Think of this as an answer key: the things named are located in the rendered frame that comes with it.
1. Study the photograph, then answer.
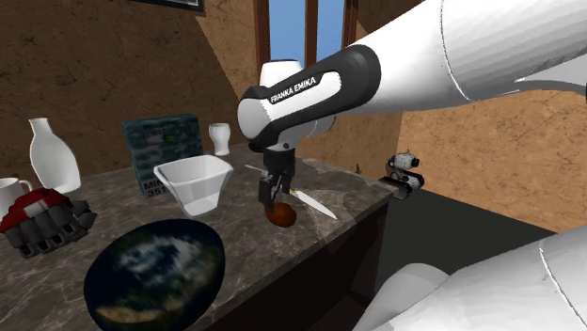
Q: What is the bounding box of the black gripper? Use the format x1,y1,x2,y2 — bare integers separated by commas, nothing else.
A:
258,149,297,206

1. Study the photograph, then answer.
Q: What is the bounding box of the brown egg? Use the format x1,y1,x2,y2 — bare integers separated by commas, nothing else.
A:
265,201,298,229

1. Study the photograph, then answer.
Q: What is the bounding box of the white knife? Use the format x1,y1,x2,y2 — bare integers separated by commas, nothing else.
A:
244,163,339,221

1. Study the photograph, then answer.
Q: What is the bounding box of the white drinking cup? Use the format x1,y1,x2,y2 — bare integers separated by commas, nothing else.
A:
208,121,232,157

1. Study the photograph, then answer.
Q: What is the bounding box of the white square bowl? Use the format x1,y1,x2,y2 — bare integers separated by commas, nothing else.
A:
152,154,234,218

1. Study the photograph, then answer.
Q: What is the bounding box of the dark green printed box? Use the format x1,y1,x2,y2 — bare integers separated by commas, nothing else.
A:
121,114,205,199

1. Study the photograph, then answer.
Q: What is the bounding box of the white and black toy robot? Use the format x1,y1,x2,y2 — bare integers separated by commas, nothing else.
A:
378,150,426,201

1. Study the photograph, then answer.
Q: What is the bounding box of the dark earth-print plate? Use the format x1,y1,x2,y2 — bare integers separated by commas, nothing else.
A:
83,218,228,331

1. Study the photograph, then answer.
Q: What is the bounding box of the white vase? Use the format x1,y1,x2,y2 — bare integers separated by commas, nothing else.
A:
28,117,83,195

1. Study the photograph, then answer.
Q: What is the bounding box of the red and grey glove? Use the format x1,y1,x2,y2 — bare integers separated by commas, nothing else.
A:
0,187,99,260

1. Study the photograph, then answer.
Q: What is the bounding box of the white mug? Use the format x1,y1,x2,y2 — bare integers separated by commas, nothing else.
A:
0,177,34,222

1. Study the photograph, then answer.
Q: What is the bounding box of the window with brown frame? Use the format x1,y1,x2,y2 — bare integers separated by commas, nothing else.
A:
253,0,360,71

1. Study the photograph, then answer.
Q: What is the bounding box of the dark framed wall picture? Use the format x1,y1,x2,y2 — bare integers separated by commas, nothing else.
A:
129,0,206,13

